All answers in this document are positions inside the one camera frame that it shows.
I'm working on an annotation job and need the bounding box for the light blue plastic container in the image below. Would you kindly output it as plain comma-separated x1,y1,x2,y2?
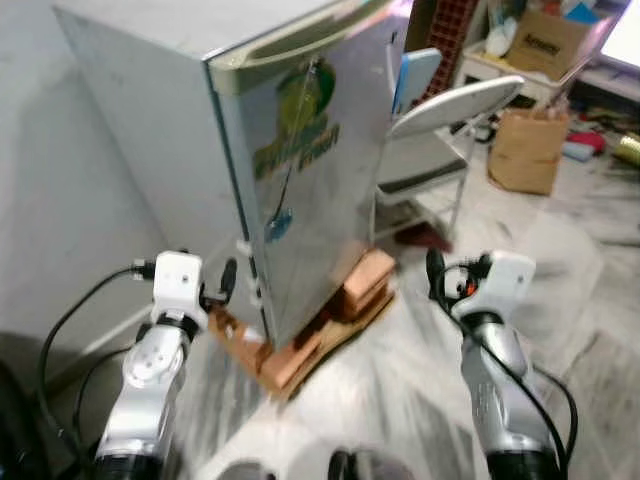
393,47,444,117

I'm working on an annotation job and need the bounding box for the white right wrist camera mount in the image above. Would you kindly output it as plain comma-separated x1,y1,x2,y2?
455,250,537,322

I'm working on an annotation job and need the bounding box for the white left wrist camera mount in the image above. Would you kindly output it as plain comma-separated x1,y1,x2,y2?
151,251,207,320

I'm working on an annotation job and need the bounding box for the brown cardboard box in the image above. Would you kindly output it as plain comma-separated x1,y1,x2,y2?
508,9,593,83

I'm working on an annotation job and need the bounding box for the string with blue tag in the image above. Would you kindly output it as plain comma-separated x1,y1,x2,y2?
263,58,323,243

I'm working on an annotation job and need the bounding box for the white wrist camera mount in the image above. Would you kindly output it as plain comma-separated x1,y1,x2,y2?
151,251,207,320
455,250,537,322

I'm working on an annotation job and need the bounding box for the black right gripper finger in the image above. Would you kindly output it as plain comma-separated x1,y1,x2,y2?
425,247,449,307

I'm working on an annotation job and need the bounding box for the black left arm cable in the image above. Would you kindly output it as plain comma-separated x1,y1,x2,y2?
38,261,158,456

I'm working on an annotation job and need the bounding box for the small silver fridge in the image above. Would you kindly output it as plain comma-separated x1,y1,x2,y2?
54,0,414,348

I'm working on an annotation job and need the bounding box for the white folding chair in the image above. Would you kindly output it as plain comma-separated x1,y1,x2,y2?
374,75,527,243

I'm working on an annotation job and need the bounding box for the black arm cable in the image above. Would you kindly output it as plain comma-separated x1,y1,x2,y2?
470,330,580,473
38,261,158,456

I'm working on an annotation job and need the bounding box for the red lattice panel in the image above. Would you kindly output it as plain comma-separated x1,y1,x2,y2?
413,0,478,103

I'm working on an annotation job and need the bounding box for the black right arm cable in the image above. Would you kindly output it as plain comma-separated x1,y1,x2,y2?
470,330,580,473

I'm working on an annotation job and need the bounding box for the white bright screen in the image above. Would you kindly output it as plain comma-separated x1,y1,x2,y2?
599,0,640,70

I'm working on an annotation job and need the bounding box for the red cloth item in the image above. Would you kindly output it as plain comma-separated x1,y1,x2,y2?
568,129,608,157

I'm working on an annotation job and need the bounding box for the gold metal can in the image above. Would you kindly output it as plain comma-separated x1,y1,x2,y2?
611,134,640,168

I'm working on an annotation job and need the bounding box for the brown paper bag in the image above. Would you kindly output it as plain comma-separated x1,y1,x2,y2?
486,106,570,197

